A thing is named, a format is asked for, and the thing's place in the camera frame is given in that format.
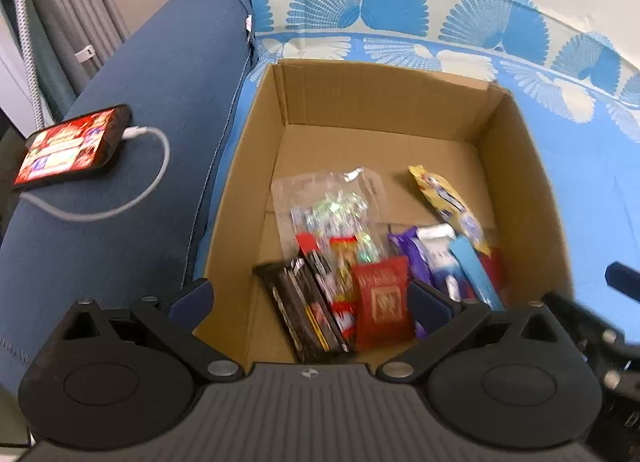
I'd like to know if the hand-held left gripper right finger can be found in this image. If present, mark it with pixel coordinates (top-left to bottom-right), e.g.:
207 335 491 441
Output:
375 280 583 386

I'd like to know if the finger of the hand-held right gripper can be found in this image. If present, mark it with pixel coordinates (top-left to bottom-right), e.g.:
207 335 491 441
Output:
542 291 640 368
604 262 640 304

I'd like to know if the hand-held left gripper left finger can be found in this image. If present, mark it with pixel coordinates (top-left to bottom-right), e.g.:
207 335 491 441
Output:
54 278 252 384

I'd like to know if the long purple white stick packet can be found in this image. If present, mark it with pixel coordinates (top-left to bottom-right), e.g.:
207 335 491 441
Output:
416 223 472 302

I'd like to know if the square red snack packet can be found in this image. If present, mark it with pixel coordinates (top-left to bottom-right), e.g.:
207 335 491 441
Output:
349 258 417 351

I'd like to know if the purple snack packet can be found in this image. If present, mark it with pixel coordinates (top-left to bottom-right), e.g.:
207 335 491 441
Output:
387 226 437 339

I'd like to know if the light blue strip packet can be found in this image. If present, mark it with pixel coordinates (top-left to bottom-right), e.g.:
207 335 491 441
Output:
449 234 507 312

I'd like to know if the red snack pouch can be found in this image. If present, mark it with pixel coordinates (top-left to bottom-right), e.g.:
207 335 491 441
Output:
477 248 507 300

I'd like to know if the small clear candy bar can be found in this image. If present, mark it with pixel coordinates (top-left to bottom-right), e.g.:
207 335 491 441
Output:
329 236 362 304

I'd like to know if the yellow wafer packet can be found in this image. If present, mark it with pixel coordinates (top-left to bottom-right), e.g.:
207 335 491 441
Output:
407 164 494 257

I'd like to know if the dark brown chocolate bar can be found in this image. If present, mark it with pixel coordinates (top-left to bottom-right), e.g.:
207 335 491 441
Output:
254 256 352 364

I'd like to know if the thin red snack bar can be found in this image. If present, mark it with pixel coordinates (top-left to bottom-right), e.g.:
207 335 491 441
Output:
295 233 362 339

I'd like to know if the clear bag of candies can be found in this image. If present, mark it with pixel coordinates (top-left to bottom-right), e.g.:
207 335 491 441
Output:
271 167 387 268

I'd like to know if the cardboard box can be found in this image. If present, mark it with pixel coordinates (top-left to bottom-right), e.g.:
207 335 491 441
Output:
192 59 576 368

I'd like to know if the black smartphone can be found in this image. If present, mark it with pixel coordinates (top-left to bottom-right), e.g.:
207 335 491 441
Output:
11 104 133 192

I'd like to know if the blue sofa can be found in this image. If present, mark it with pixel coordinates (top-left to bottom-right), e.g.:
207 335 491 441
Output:
0 0 262 395

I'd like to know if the teal curtain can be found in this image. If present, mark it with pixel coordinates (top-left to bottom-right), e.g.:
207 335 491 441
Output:
0 0 78 123

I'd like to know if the fan-print blue sheet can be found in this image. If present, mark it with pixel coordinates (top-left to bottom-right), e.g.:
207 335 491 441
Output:
182 0 640 295

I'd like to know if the white charging cable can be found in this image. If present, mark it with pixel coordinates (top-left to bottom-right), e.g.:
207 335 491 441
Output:
20 126 171 223

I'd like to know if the white window frame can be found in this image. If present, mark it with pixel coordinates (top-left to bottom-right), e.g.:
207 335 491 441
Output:
0 7 36 143

